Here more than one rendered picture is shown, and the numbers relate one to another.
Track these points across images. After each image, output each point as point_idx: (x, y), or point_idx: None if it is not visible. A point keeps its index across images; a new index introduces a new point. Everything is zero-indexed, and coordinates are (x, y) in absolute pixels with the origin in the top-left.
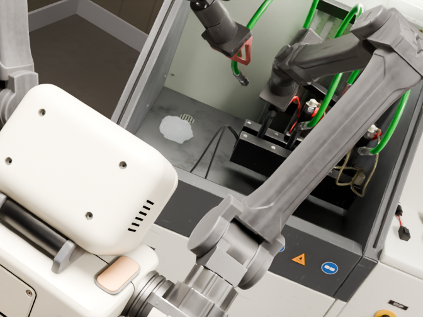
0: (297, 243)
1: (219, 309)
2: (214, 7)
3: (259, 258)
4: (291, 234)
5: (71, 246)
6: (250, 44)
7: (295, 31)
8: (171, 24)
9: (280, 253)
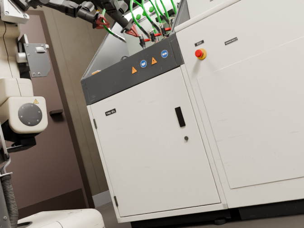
0: (147, 55)
1: None
2: (81, 10)
3: None
4: (143, 54)
5: None
6: (103, 17)
7: (160, 36)
8: (102, 47)
9: (146, 65)
